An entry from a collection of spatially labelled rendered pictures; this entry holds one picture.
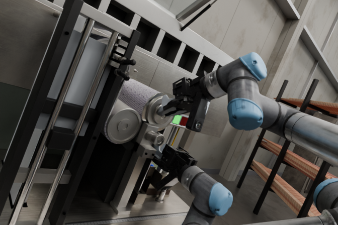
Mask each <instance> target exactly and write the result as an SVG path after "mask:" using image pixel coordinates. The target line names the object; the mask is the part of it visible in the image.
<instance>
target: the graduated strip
mask: <svg viewBox="0 0 338 225"><path fill-rule="evenodd" d="M187 213H188V212H176V213H165V214H155V215H144V216H133V217H122V218H111V219H100V220H89V221H78V222H67V223H65V225H104V224H113V223H122V222H131V221H141V220H150V219H159V218H168V217H178V216H186V215H187Z"/></svg>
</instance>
